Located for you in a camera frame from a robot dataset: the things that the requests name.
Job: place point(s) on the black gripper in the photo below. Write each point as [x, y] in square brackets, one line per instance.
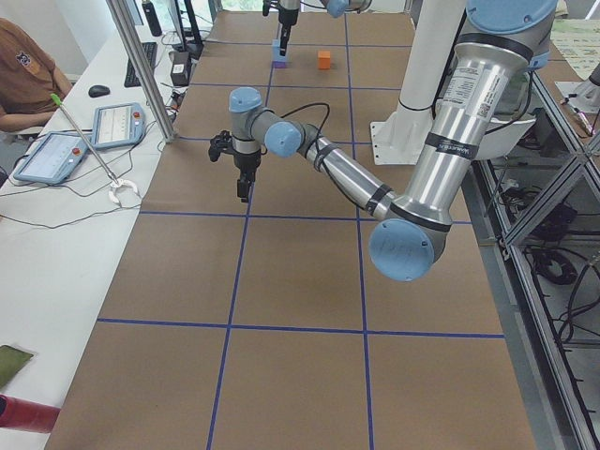
[286, 17]
[247, 163]

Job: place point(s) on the light blue foam block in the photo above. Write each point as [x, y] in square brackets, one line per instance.
[277, 56]

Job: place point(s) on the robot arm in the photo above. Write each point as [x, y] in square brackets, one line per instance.
[335, 8]
[464, 54]

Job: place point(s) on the orange foam block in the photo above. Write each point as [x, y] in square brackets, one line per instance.
[323, 60]

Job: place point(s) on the black monitor stand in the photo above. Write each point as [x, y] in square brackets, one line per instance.
[187, 29]

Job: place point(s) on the black power adapter box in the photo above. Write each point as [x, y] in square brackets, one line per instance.
[181, 69]

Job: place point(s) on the metal grabber stick green tip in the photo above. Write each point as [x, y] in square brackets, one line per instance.
[116, 182]

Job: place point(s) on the black water bottle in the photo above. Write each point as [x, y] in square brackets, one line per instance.
[151, 16]

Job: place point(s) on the far blue teach pendant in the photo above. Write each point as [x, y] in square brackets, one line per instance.
[118, 125]

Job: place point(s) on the blue teach pendant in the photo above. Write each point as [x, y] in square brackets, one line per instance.
[53, 160]
[118, 125]

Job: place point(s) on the black computer mouse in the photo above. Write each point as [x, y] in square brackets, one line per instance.
[98, 90]

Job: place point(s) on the near blue teach pendant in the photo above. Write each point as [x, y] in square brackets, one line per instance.
[53, 160]

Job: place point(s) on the person in brown shirt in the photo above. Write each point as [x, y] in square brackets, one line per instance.
[29, 78]

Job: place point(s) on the green cloth pouch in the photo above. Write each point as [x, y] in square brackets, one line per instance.
[12, 361]

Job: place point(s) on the red cylinder bottle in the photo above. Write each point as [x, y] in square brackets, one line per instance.
[24, 415]

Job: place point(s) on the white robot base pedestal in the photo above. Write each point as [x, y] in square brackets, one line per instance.
[520, 26]

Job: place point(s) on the aluminium frame post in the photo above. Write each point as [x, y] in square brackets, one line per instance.
[134, 48]

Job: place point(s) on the aluminium side frame rack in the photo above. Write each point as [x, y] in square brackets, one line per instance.
[536, 216]

